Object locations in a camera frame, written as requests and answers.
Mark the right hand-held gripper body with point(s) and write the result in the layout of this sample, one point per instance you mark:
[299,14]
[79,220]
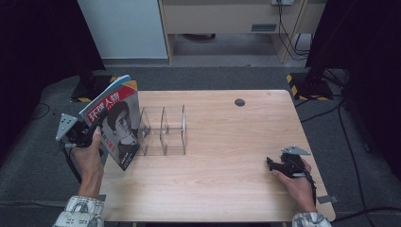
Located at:
[291,162]

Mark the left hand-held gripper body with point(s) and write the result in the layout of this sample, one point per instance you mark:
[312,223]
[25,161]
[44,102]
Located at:
[74,130]

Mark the magazine with portrait cover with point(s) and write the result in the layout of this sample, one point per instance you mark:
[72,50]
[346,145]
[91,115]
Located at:
[121,123]

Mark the clear acrylic file rack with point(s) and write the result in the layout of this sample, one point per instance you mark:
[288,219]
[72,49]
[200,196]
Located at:
[164,132]

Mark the person's right hand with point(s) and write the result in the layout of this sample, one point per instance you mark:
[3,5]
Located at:
[298,189]

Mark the person's left hand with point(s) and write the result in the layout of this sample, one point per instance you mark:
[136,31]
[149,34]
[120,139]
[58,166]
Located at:
[90,164]

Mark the black stand with striped base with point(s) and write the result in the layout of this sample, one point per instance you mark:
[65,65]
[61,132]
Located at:
[312,86]
[91,90]

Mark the grey tape strip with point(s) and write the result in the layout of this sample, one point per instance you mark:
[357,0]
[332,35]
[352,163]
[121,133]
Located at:
[327,199]

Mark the dark curtain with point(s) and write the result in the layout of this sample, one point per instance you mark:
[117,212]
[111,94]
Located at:
[372,63]
[38,47]

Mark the white cabinet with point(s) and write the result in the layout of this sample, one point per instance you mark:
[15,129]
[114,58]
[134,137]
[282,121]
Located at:
[126,28]

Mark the light wooden desk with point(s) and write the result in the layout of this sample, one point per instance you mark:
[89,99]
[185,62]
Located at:
[227,19]

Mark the white power strip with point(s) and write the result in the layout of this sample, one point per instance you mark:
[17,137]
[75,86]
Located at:
[282,2]

